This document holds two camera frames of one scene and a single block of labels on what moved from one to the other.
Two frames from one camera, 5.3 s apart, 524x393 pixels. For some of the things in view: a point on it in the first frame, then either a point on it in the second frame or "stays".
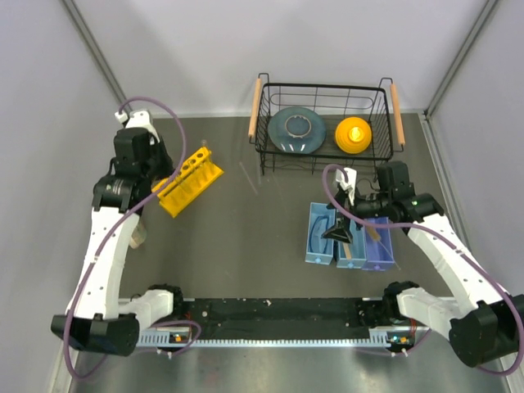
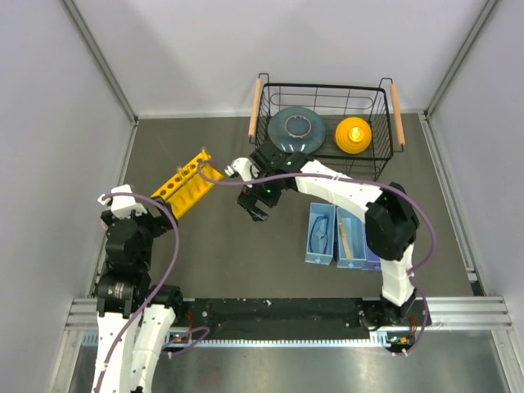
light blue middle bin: x=358 y=249 stays
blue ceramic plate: x=296 y=130 stays
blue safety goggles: x=318 y=244 stays
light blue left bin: x=319 y=250 stays
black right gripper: x=341 y=230 to x=256 y=214
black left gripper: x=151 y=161 to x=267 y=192
